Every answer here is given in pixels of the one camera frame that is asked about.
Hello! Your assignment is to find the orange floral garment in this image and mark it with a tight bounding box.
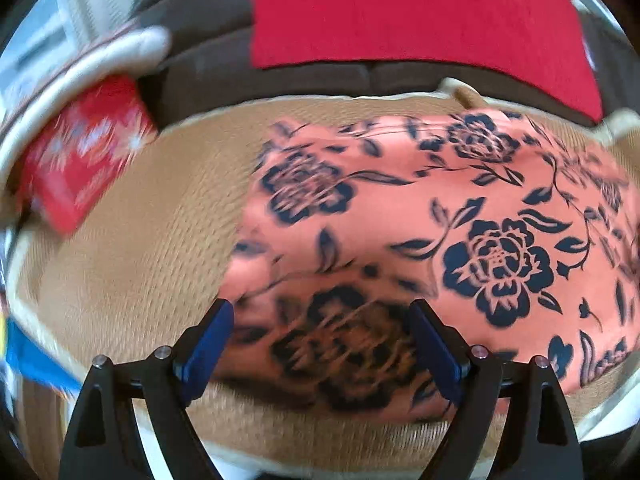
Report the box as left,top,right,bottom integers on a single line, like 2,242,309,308
217,110,640,413

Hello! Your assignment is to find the blue object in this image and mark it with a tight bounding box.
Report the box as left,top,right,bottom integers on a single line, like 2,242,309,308
5,317,83,393

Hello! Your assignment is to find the window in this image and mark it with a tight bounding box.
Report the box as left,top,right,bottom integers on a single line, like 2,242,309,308
0,0,86,106

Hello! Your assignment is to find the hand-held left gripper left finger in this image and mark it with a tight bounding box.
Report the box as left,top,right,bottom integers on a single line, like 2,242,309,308
59,299,236,480

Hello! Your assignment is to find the dark brown sofa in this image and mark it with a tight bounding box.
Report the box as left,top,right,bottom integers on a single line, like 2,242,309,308
132,0,601,126

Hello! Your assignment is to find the tan woven mat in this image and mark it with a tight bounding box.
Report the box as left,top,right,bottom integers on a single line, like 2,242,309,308
10,77,640,476

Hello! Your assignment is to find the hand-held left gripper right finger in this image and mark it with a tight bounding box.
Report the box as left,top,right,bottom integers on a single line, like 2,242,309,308
407,299,586,480

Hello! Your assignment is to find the red cloth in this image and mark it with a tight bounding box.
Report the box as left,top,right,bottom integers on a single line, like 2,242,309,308
249,0,605,123

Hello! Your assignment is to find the cream cushion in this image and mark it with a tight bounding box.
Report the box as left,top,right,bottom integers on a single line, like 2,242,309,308
0,25,173,181

